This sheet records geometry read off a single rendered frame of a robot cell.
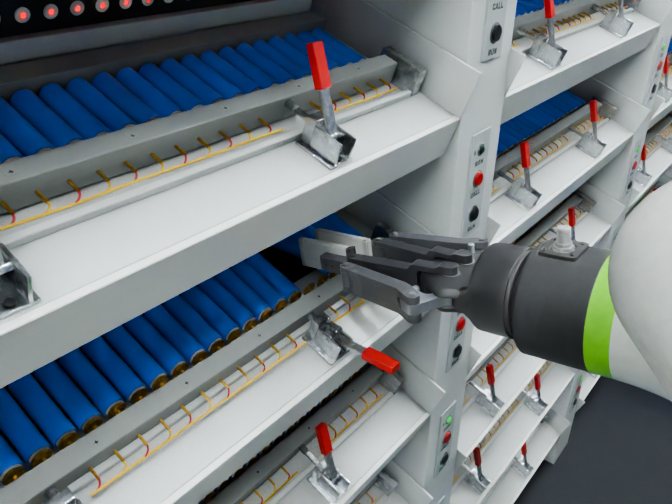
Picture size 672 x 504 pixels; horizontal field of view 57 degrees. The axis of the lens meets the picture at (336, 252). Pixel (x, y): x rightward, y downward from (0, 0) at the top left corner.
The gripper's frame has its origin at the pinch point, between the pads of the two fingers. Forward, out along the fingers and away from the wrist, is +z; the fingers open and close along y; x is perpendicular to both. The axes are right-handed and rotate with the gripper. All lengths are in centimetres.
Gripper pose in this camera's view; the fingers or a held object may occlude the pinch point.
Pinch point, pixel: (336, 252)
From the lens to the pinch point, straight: 62.2
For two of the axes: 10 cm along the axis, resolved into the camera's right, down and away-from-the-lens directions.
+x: 1.2, 9.1, 4.0
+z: -7.6, -1.7, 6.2
